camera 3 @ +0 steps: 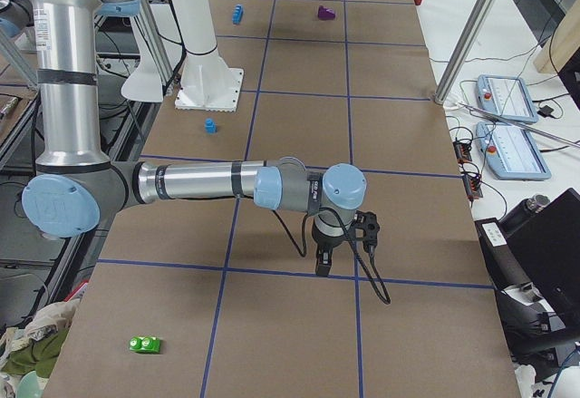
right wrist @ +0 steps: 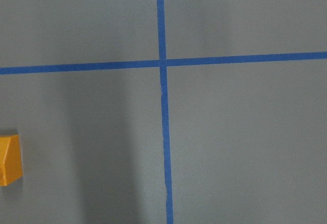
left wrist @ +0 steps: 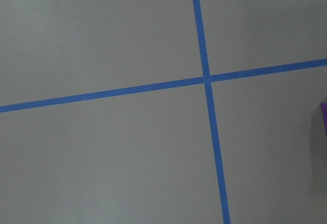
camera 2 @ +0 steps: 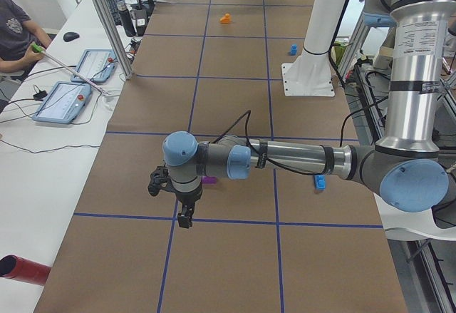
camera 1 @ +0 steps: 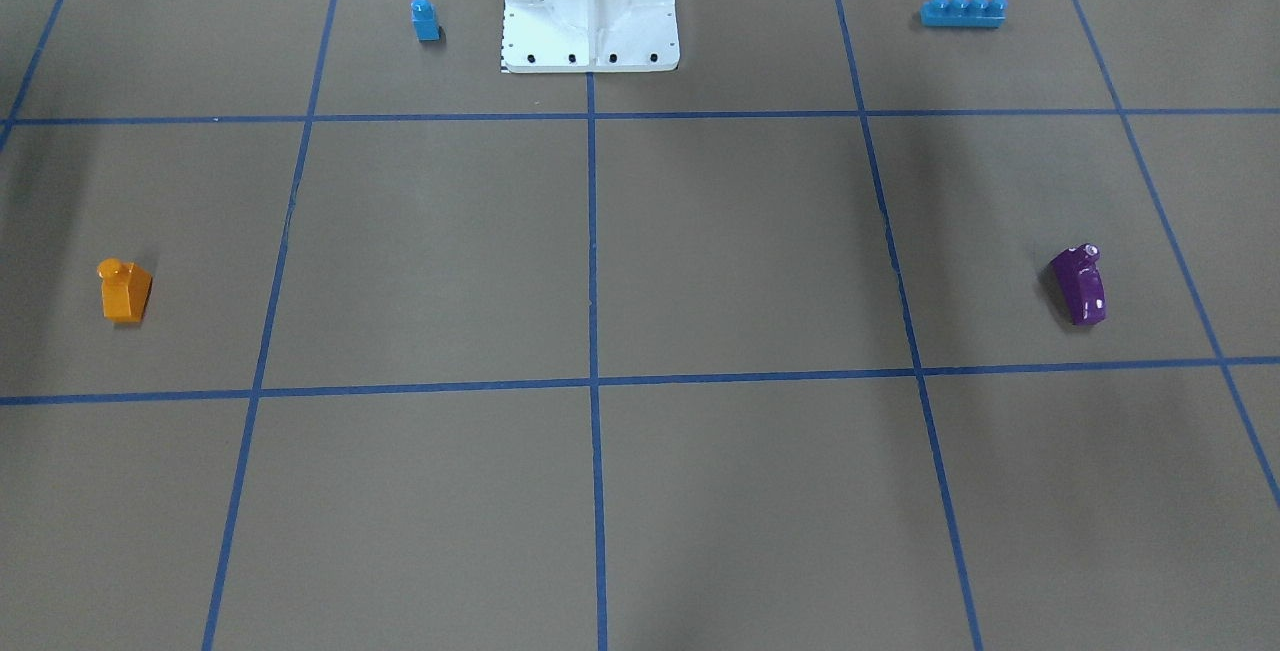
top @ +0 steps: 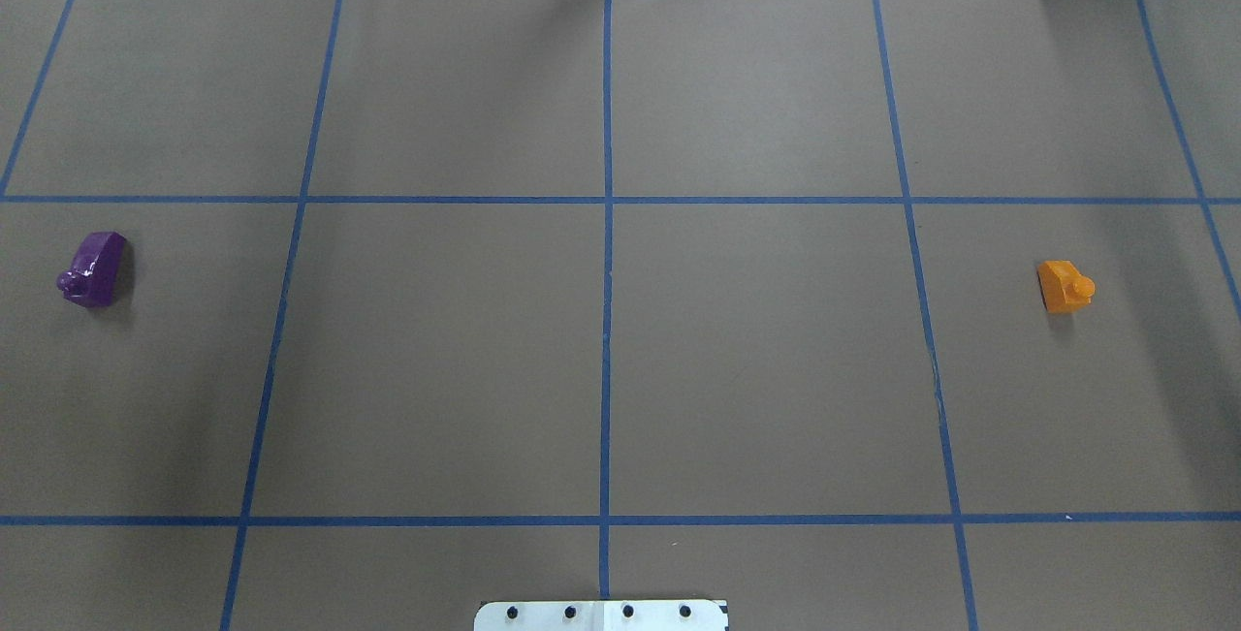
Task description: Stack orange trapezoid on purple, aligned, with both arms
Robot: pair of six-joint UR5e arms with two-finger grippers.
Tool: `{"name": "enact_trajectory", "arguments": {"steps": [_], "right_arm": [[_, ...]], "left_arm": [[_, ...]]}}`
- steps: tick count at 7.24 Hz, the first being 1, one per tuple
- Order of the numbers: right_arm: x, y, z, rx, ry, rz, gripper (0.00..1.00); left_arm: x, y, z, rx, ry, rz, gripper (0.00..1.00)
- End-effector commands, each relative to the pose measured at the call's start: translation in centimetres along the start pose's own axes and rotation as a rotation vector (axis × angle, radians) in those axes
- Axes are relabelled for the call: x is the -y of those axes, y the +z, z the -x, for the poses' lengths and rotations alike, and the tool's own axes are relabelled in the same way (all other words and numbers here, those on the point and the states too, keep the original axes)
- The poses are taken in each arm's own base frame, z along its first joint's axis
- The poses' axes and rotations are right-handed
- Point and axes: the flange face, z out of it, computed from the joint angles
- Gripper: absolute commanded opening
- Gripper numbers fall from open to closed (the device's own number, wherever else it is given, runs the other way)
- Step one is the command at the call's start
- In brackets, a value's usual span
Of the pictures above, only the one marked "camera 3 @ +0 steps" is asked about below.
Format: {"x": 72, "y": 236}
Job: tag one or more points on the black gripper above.
{"x": 325, "y": 241}

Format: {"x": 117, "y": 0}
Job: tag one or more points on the purple trapezoid block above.
{"x": 325, "y": 14}

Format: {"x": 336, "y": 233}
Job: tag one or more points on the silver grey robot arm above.
{"x": 77, "y": 185}

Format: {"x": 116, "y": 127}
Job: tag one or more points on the green two-stud block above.
{"x": 144, "y": 344}

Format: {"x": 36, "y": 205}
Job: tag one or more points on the lower teach pendant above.
{"x": 510, "y": 152}

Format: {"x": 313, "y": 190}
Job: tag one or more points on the teach pendant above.
{"x": 510, "y": 152}
{"x": 507, "y": 97}

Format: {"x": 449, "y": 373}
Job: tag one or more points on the upper teach pendant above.
{"x": 507, "y": 97}

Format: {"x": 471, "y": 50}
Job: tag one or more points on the blue block far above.
{"x": 237, "y": 14}

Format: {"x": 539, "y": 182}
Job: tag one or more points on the crumpled cloth pile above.
{"x": 38, "y": 345}

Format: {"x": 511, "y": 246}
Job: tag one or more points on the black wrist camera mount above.
{"x": 367, "y": 223}

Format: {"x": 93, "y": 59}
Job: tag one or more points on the blue block near pedestal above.
{"x": 210, "y": 126}

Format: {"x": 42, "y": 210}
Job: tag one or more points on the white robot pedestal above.
{"x": 207, "y": 83}

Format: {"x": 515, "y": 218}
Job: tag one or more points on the aluminium frame post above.
{"x": 477, "y": 18}

